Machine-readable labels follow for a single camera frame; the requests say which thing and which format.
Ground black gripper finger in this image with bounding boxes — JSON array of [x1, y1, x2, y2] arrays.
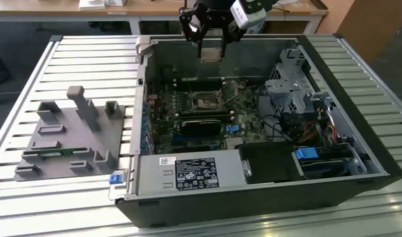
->
[[221, 15, 245, 58], [180, 6, 209, 59]]

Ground silver CPU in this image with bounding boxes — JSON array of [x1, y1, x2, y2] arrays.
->
[[201, 47, 224, 64]]

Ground black RAM slot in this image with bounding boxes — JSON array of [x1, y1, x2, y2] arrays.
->
[[180, 115, 232, 121], [181, 111, 230, 117], [177, 78, 222, 85]]

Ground CPU socket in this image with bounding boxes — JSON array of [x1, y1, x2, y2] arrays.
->
[[192, 91, 228, 111]]

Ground silver drive cage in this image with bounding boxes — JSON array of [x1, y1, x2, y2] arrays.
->
[[264, 48, 330, 116]]

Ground green motherboard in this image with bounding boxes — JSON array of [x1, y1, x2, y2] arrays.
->
[[145, 78, 269, 155]]

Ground black graphics card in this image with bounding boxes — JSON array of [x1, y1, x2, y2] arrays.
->
[[180, 119, 224, 136]]

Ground silver heat sink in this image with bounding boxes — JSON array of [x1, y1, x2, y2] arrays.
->
[[226, 137, 245, 149]]

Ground wooden cabinet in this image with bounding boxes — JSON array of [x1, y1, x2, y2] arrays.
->
[[314, 0, 402, 64]]

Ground wooden desk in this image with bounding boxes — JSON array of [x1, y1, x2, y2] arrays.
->
[[0, 0, 330, 35]]

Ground black plastic shroud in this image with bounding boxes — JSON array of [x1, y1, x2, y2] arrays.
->
[[237, 143, 306, 185]]

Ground blue disk carrier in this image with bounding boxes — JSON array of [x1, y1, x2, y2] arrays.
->
[[296, 147, 320, 160]]

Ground grey parts rack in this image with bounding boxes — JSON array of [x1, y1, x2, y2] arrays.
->
[[15, 85, 129, 182]]

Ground silver power supply unit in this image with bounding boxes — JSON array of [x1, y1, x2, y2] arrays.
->
[[135, 154, 252, 195]]

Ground green RAM stick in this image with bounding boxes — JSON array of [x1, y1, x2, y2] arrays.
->
[[23, 147, 90, 157]]

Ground black disk drive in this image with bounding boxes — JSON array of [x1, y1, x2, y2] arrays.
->
[[300, 158, 352, 177]]

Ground black PC case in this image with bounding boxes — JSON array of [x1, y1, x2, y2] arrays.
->
[[115, 33, 402, 229]]

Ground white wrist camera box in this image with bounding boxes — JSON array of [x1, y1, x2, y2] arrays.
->
[[230, 0, 268, 30]]

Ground black looped cable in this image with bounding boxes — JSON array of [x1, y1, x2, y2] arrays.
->
[[258, 115, 293, 143]]

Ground yellow and red wires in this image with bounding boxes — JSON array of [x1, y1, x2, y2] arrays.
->
[[300, 123, 340, 145]]

